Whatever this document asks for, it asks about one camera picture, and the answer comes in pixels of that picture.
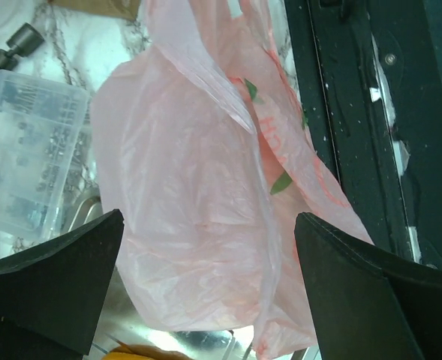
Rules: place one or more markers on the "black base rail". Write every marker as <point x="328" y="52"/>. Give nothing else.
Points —
<point x="370" y="82"/>

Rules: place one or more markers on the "black pipe tee fitting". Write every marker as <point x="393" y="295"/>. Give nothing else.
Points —
<point x="21" y="44"/>

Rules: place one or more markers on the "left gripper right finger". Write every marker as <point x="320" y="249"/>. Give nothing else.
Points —
<point x="367" y="303"/>

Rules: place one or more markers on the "metal baking tray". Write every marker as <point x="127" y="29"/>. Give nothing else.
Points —
<point x="119" y="321"/>

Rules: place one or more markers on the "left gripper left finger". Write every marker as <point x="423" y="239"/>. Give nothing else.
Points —
<point x="52" y="294"/>

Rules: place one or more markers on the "clear plastic screw box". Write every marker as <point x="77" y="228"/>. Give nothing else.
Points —
<point x="40" y="121"/>

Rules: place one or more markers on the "brown burlap tote bag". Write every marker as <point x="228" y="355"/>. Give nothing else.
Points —
<point x="122" y="9"/>

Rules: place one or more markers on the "toy baguette bread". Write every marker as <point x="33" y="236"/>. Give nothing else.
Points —
<point x="133" y="352"/>

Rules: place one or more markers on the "pink plastic grocery bag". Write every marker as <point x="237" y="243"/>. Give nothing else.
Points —
<point x="199" y="143"/>

